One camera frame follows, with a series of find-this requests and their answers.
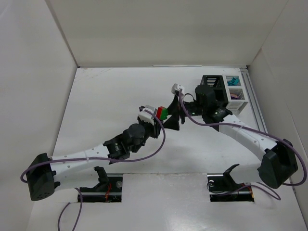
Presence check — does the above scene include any teal curved lego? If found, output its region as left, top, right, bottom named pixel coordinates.
left=227, top=78, right=234, bottom=86

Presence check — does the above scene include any red and green lego block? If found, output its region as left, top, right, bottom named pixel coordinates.
left=156, top=106, right=168, bottom=120

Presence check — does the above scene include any small teal lego cube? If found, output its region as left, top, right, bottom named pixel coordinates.
left=230, top=77, right=240, bottom=86

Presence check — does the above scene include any purple arched lego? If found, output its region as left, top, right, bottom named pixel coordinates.
left=230, top=92, right=242, bottom=100

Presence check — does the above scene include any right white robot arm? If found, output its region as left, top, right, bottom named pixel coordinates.
left=164, top=84, right=298, bottom=189

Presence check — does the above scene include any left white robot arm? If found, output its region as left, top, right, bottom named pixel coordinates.
left=21, top=115, right=166, bottom=201

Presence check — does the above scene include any black two-cell container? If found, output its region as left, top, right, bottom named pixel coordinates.
left=201, top=75, right=229, bottom=106

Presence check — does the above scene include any white two-cell container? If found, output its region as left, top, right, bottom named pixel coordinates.
left=223, top=75, right=249, bottom=116

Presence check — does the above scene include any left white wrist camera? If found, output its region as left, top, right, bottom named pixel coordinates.
left=138, top=105, right=157, bottom=126

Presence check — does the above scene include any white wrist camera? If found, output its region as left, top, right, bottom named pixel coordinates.
left=138, top=105, right=157, bottom=126
left=171, top=83, right=185, bottom=98

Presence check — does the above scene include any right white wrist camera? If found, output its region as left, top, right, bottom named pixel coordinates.
left=171, top=83, right=185, bottom=98

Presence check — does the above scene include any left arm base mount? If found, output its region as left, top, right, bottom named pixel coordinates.
left=77, top=167, right=123, bottom=203

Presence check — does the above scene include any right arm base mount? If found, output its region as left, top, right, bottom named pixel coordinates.
left=206, top=164, right=255, bottom=202

